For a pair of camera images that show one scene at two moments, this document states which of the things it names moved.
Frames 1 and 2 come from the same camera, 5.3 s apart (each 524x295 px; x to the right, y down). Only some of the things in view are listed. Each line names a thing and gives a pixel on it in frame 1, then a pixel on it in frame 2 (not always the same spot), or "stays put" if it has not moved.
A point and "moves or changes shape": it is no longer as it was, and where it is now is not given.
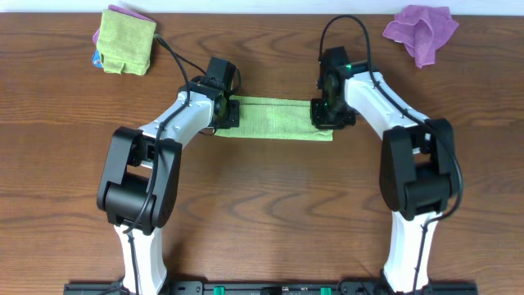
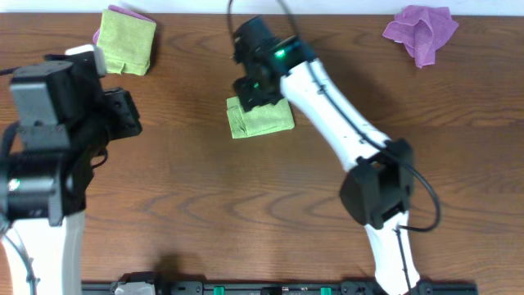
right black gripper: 318,121 -> 247,96
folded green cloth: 125,40 stays put
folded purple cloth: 124,11 stays put
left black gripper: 233,121 -> 123,102
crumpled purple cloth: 421,29 stays put
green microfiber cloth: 271,118 moves or changes shape
